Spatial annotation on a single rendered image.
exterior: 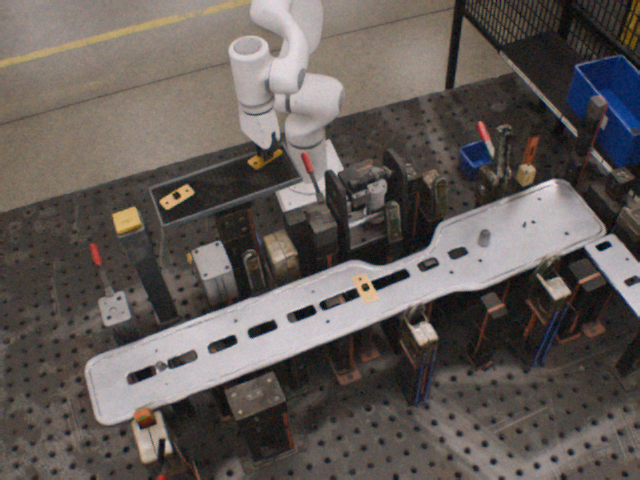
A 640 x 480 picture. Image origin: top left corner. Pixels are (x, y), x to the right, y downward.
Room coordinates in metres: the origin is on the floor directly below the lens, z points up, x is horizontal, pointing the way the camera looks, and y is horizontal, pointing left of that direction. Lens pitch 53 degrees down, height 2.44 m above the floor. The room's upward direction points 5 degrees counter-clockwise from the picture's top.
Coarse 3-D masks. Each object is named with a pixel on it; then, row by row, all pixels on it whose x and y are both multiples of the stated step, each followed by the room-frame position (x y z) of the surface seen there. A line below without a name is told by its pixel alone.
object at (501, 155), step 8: (496, 128) 1.21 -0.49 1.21; (504, 128) 1.21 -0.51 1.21; (512, 128) 1.21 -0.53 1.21; (496, 136) 1.21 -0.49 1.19; (504, 136) 1.19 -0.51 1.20; (512, 136) 1.18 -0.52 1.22; (496, 144) 1.20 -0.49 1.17; (504, 144) 1.20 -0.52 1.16; (496, 152) 1.19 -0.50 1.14; (504, 152) 1.20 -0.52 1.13; (496, 160) 1.19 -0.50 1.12; (504, 160) 1.20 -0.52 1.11; (496, 168) 1.18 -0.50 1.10; (504, 168) 1.19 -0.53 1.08; (504, 176) 1.18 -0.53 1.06
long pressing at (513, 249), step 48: (528, 192) 1.16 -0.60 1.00; (576, 192) 1.16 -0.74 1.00; (432, 240) 1.03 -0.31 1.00; (528, 240) 1.01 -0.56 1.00; (576, 240) 0.99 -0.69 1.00; (288, 288) 0.93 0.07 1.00; (336, 288) 0.92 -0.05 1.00; (384, 288) 0.90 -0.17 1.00; (432, 288) 0.89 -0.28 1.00; (480, 288) 0.88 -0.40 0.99; (192, 336) 0.82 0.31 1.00; (240, 336) 0.81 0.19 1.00; (288, 336) 0.79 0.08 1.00; (336, 336) 0.79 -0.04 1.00; (96, 384) 0.71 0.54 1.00; (144, 384) 0.70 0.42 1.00; (192, 384) 0.69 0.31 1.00
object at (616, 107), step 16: (592, 64) 1.50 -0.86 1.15; (608, 64) 1.52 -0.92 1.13; (624, 64) 1.50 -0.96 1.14; (576, 80) 1.47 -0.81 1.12; (592, 80) 1.51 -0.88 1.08; (608, 80) 1.52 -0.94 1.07; (624, 80) 1.48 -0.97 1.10; (576, 96) 1.45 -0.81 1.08; (592, 96) 1.39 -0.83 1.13; (608, 96) 1.49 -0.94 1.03; (624, 96) 1.46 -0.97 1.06; (576, 112) 1.43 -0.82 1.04; (608, 112) 1.31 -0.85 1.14; (624, 112) 1.42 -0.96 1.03; (608, 128) 1.29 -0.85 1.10; (624, 128) 1.24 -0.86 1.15; (608, 144) 1.27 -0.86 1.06; (624, 144) 1.22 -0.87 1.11; (624, 160) 1.20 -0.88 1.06
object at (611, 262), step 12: (600, 240) 0.99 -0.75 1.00; (612, 240) 0.98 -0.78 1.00; (588, 252) 0.95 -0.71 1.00; (600, 252) 0.95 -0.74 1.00; (612, 252) 0.94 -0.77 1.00; (624, 252) 0.94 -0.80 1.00; (600, 264) 0.91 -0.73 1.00; (612, 264) 0.91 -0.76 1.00; (624, 264) 0.90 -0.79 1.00; (636, 264) 0.90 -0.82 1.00; (612, 276) 0.87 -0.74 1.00; (624, 276) 0.87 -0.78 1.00; (624, 288) 0.83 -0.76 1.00; (636, 288) 0.83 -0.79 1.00; (624, 300) 0.80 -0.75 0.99; (636, 300) 0.80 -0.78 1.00; (636, 312) 0.76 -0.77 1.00
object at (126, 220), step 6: (126, 210) 1.10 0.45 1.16; (132, 210) 1.10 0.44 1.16; (114, 216) 1.08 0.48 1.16; (120, 216) 1.08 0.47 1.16; (126, 216) 1.08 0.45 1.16; (132, 216) 1.08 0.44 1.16; (138, 216) 1.08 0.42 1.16; (120, 222) 1.06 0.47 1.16; (126, 222) 1.06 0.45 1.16; (132, 222) 1.06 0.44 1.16; (138, 222) 1.06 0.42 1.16; (120, 228) 1.04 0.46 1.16; (126, 228) 1.04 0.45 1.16; (132, 228) 1.05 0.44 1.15
